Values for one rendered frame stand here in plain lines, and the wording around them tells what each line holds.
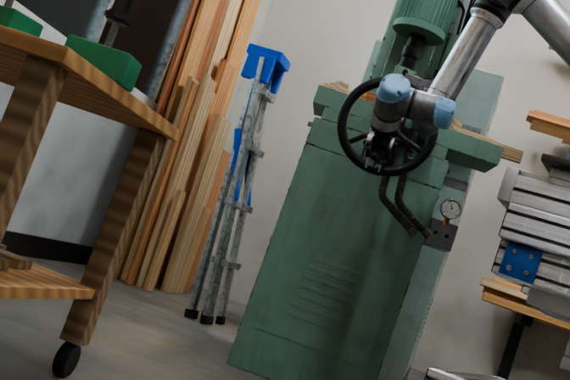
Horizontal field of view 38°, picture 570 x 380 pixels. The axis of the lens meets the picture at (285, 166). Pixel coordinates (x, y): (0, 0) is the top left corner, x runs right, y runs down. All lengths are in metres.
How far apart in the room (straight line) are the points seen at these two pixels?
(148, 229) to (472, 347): 2.11
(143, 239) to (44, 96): 2.68
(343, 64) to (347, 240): 2.85
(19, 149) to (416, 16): 1.79
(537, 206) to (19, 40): 1.39
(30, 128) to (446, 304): 4.01
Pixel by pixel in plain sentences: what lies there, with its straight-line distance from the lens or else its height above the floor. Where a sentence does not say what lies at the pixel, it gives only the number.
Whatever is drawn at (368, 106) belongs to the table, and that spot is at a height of 0.88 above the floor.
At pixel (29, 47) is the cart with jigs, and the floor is 0.51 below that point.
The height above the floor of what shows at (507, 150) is 0.93.
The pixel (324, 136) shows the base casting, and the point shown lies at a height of 0.75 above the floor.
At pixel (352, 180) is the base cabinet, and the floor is 0.65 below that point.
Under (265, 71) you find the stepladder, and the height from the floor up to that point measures 1.05.
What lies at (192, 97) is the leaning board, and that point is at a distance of 3.89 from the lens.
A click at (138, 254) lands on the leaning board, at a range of 3.83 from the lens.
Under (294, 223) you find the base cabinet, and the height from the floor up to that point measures 0.47.
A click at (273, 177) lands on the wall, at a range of 5.15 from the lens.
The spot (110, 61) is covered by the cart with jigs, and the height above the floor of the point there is 0.56.
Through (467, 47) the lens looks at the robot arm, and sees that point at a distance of 2.19.
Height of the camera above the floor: 0.36
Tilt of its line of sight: 6 degrees up
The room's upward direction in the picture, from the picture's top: 20 degrees clockwise
